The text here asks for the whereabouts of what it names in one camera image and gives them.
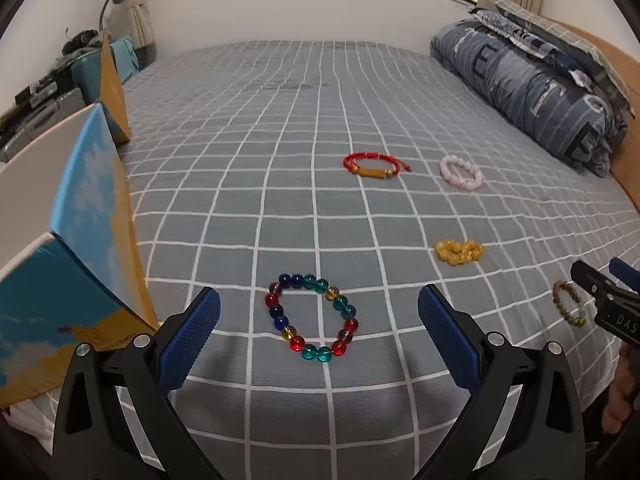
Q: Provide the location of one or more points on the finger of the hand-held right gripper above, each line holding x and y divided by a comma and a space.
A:
625, 274
587, 282

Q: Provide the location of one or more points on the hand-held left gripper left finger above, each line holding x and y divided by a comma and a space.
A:
192, 340

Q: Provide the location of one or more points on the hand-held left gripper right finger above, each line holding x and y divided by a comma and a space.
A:
450, 340

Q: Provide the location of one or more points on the blue and yellow cardboard box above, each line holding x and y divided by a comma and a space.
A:
95, 200

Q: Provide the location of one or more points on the person's right hand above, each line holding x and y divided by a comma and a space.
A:
622, 395

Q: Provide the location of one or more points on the folded blue-grey printed quilt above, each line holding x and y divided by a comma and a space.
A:
525, 85

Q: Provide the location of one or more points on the wooden headboard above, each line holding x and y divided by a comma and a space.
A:
612, 55

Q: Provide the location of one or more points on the grey checked bed sheet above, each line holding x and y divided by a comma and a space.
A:
300, 110

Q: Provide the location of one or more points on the grey checked pillow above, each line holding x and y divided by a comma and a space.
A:
550, 30

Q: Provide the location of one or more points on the grey suitcase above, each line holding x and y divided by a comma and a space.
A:
45, 120

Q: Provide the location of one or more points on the teal suitcase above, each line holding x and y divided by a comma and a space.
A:
85, 75

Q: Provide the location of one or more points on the teal cloth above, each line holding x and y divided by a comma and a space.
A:
125, 57

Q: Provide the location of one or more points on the stack of black electronics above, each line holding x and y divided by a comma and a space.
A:
40, 87

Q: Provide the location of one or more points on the pile of clothes and headphones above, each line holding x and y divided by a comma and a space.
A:
80, 40

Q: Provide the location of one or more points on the beige curtain with tieback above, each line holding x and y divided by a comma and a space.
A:
140, 20

